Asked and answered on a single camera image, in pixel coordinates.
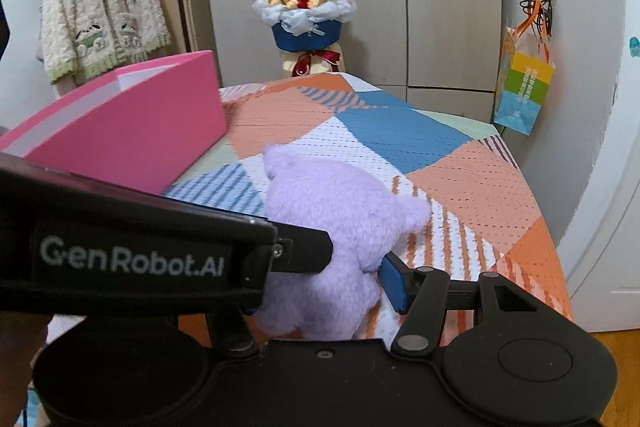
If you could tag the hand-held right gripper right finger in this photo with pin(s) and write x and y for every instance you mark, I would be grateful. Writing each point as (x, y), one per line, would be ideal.
(392, 283)

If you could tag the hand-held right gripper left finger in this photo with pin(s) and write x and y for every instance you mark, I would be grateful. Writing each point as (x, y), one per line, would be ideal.
(235, 332)

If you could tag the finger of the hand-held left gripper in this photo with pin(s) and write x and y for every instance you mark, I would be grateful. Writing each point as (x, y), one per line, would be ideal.
(305, 252)

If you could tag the purple plush toy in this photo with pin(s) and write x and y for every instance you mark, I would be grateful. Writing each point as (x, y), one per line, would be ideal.
(340, 217)

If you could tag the pink cardboard box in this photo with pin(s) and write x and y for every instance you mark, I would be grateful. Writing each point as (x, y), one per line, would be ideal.
(140, 132)

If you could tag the colourful patchwork bed quilt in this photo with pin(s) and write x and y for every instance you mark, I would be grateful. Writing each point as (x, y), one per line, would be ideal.
(450, 187)

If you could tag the yellow flower bouquet blue wrap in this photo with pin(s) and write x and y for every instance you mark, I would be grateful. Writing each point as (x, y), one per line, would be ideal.
(305, 27)

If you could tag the white door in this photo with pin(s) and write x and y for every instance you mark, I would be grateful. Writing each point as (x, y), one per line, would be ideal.
(610, 207)

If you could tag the colourful striped gift bag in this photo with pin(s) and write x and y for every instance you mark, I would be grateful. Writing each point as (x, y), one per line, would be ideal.
(522, 92)

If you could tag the white fluffy panda cardigan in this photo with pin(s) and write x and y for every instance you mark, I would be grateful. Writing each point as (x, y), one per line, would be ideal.
(100, 7)

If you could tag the beige wooden wardrobe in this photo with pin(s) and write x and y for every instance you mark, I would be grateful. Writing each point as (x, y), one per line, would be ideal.
(375, 7)

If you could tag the blue wall sticker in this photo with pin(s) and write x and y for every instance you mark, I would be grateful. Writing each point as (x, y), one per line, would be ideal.
(635, 48)

